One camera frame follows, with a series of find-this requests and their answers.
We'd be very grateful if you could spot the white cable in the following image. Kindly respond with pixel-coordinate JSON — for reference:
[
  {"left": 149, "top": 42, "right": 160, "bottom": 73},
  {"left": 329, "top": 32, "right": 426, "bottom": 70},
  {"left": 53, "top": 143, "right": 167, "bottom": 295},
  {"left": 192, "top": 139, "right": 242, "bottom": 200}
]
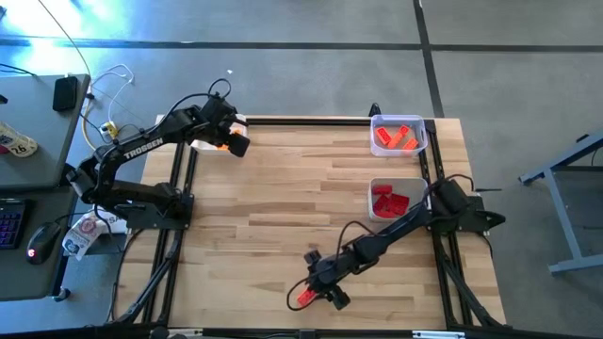
[{"left": 88, "top": 63, "right": 136, "bottom": 124}]

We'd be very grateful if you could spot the black floor cable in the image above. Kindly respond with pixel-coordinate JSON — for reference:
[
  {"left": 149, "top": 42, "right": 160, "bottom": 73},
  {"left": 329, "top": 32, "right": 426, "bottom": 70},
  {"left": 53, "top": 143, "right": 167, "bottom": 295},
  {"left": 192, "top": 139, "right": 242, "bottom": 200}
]
[{"left": 0, "top": 62, "right": 39, "bottom": 78}]

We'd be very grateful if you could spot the thin grey cable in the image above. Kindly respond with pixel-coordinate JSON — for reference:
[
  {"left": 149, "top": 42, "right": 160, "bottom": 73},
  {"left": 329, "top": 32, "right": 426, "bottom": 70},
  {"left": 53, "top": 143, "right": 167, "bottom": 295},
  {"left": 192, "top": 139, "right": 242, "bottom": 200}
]
[{"left": 37, "top": 0, "right": 93, "bottom": 79}]

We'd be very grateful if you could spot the white snack bag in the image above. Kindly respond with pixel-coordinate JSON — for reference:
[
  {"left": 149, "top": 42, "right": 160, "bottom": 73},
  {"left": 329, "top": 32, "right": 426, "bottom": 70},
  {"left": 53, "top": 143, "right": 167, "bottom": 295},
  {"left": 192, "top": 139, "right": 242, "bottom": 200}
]
[{"left": 61, "top": 211, "right": 110, "bottom": 262}]

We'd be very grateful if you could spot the dark grey desk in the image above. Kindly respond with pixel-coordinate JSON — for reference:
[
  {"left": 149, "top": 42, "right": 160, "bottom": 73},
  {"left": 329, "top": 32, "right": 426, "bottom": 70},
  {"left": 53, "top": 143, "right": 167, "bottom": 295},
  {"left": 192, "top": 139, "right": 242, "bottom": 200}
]
[{"left": 0, "top": 186, "right": 79, "bottom": 302}]

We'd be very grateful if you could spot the black keyboard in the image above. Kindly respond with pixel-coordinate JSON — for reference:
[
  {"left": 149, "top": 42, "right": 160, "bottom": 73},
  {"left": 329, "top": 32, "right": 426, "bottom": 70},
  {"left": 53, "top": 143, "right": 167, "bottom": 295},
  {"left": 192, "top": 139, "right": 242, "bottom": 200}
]
[{"left": 0, "top": 197, "right": 30, "bottom": 250}]

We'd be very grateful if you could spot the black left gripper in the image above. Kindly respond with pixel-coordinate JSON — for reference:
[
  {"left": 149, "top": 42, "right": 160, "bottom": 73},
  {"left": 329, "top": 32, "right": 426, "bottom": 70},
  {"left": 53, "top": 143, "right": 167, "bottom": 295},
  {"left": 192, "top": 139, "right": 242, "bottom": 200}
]
[{"left": 202, "top": 95, "right": 252, "bottom": 159}]

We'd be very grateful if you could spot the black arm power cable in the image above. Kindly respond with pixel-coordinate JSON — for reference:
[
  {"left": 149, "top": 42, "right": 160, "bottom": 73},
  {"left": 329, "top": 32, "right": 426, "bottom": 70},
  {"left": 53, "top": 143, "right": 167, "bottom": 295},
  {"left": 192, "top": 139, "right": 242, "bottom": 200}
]
[{"left": 106, "top": 228, "right": 142, "bottom": 324}]

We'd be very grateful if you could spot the black desk support beam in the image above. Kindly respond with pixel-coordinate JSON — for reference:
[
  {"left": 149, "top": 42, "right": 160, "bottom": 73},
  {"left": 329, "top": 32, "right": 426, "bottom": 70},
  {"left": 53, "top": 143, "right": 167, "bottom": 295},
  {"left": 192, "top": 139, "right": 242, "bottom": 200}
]
[{"left": 58, "top": 162, "right": 81, "bottom": 183}]

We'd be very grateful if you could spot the black aluminium table frame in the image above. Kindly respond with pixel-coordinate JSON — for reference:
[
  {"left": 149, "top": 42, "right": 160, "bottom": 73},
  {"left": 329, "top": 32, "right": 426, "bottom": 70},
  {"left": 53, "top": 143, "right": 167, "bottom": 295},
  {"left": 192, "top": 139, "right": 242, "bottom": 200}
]
[{"left": 110, "top": 115, "right": 508, "bottom": 331}]

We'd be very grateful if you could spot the grey plastic bin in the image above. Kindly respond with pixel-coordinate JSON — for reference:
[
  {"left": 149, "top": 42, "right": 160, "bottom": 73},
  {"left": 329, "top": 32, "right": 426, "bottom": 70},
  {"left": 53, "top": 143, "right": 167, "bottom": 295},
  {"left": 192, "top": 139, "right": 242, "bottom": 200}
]
[{"left": 367, "top": 177, "right": 432, "bottom": 223}]

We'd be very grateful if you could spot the white paper sheet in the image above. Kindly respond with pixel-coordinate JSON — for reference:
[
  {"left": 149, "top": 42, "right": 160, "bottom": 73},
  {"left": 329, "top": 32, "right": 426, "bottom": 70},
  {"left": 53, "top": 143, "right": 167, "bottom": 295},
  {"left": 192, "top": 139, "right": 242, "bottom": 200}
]
[{"left": 93, "top": 209, "right": 129, "bottom": 235}]

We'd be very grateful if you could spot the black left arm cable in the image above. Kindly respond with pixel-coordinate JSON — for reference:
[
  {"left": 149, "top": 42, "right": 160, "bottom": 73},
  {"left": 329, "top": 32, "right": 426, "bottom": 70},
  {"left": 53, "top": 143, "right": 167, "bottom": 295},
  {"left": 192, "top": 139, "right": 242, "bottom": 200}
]
[{"left": 155, "top": 77, "right": 234, "bottom": 124}]

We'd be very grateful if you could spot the silver metal bracket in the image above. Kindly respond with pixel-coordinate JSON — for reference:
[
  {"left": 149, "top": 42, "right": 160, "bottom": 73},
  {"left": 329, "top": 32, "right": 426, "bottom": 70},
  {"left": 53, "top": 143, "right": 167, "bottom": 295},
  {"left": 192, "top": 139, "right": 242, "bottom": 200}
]
[{"left": 412, "top": 330, "right": 466, "bottom": 339}]

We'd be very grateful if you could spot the grey-blue metal table frame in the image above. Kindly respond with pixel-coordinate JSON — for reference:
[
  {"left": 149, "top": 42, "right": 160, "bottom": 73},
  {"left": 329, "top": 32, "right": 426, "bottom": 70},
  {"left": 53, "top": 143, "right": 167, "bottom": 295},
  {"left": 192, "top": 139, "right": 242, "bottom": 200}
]
[{"left": 517, "top": 130, "right": 603, "bottom": 277}]

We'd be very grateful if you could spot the yellow cable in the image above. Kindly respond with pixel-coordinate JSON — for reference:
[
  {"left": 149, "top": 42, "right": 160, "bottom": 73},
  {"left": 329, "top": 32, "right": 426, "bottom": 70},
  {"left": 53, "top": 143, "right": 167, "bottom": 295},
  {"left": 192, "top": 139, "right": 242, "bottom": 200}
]
[{"left": 80, "top": 111, "right": 117, "bottom": 156}]

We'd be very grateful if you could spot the black computer mouse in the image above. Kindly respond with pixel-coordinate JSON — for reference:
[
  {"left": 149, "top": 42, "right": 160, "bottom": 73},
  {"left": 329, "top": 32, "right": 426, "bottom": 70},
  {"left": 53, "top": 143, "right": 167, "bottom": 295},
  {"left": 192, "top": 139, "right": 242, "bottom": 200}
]
[{"left": 25, "top": 221, "right": 63, "bottom": 266}]

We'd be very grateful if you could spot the clear plastic bin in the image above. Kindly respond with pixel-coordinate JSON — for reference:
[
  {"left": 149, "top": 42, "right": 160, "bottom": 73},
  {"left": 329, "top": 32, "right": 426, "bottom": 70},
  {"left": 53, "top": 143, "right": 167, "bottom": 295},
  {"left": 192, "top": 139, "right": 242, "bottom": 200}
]
[{"left": 369, "top": 114, "right": 429, "bottom": 158}]

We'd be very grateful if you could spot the black box on desk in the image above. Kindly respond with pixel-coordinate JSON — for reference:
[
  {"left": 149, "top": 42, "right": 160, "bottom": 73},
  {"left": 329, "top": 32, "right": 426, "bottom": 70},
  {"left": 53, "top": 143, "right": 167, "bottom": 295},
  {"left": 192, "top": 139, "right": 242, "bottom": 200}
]
[{"left": 52, "top": 75, "right": 80, "bottom": 113}]

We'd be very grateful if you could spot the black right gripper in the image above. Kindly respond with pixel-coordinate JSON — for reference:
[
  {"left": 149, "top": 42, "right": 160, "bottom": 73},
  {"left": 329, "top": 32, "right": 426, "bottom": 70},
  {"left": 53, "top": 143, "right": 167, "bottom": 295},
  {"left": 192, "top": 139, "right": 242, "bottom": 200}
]
[{"left": 303, "top": 250, "right": 362, "bottom": 311}]

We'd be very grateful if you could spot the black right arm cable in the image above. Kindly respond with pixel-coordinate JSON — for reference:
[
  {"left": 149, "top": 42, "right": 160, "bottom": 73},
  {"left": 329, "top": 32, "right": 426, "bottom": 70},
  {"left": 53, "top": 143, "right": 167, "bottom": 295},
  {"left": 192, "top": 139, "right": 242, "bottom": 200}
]
[{"left": 285, "top": 218, "right": 378, "bottom": 313}]

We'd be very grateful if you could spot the white plastic bin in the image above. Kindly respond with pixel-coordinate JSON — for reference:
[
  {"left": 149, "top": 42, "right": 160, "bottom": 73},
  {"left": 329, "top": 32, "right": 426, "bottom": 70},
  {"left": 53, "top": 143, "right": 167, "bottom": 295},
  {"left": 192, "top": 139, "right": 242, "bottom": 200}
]
[{"left": 187, "top": 112, "right": 249, "bottom": 157}]

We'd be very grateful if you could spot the black rig crossbar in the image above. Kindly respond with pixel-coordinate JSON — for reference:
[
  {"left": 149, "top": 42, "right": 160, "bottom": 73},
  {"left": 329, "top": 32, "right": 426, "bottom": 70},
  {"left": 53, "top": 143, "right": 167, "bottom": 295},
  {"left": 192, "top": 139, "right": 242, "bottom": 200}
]
[{"left": 0, "top": 321, "right": 603, "bottom": 339}]

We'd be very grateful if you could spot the paper tag with number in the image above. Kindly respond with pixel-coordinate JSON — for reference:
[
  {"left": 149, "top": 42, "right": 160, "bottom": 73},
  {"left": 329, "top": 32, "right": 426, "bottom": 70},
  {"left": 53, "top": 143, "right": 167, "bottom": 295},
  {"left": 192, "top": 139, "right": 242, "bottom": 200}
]
[{"left": 0, "top": 121, "right": 40, "bottom": 158}]

